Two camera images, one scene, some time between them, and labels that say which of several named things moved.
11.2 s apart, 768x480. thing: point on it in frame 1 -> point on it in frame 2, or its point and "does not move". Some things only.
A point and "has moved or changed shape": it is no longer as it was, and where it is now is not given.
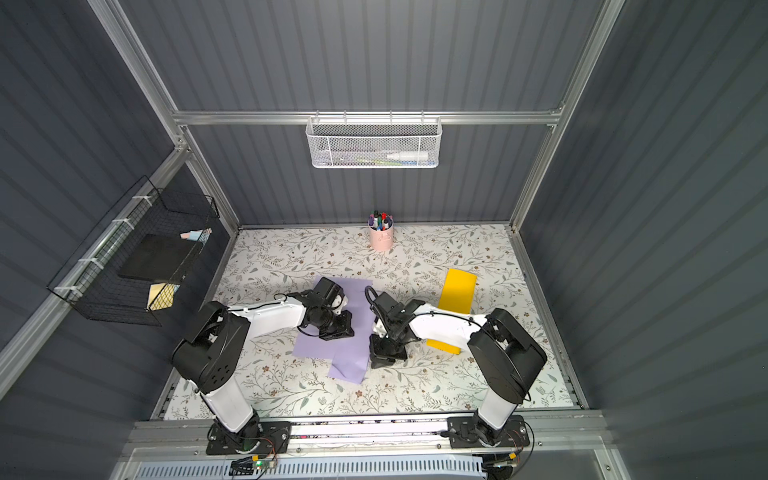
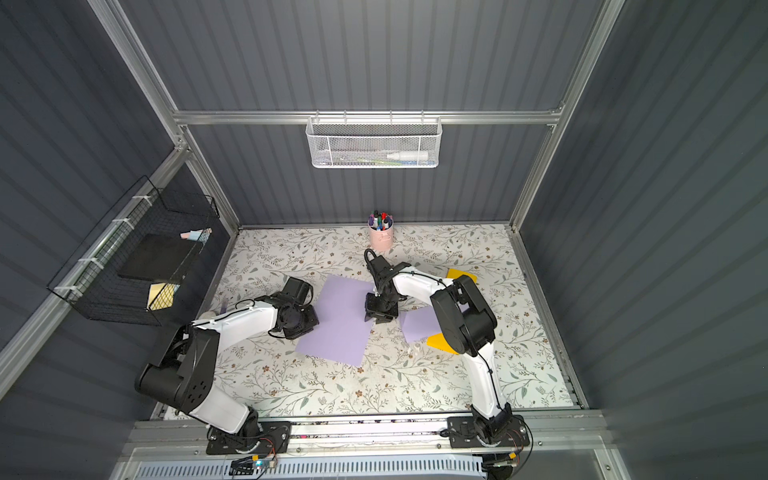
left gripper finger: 340,328 -> 296,320
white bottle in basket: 409,155 does not move
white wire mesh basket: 374,142 does not move
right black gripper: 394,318 -> 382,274
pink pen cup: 381,230 does not move
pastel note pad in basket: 199,235 does not move
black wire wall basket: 138,255 does not move
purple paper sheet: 350,355 has moved or changed shape
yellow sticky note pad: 161,296 does not move
